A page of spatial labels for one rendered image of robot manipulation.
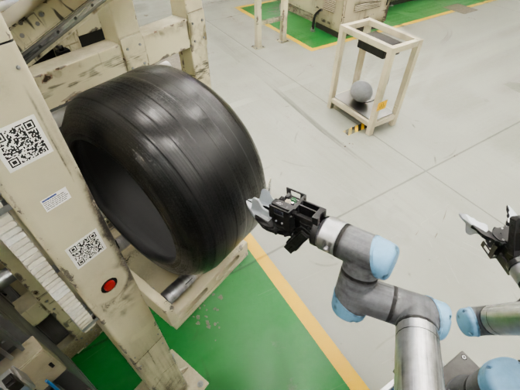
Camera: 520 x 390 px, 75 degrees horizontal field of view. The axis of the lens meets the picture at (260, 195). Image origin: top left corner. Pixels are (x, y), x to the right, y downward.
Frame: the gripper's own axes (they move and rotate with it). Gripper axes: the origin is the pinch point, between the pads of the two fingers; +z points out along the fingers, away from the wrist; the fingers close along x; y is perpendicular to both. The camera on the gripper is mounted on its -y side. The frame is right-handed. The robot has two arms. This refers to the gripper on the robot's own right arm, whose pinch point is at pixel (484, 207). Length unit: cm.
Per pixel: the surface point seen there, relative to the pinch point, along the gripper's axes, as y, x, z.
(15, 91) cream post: -67, -101, -13
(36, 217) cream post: -46, -109, -18
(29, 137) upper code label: -60, -103, -14
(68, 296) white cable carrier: -21, -115, -20
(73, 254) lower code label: -32, -109, -17
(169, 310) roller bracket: -1, -98, -18
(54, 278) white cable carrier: -29, -114, -20
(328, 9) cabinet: 85, 61, 435
